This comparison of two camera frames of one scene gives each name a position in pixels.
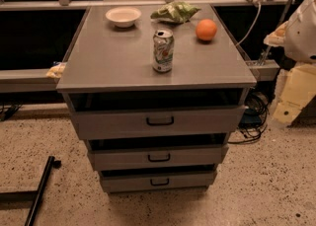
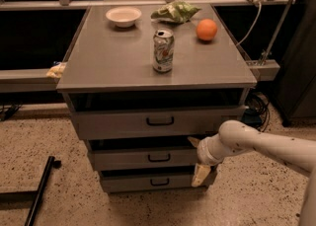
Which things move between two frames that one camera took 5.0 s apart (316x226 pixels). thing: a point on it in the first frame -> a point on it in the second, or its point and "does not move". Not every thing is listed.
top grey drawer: [159, 123] does not move
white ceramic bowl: [122, 17] does not move
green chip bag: [175, 12] does not move
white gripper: [301, 36] -> [203, 152]
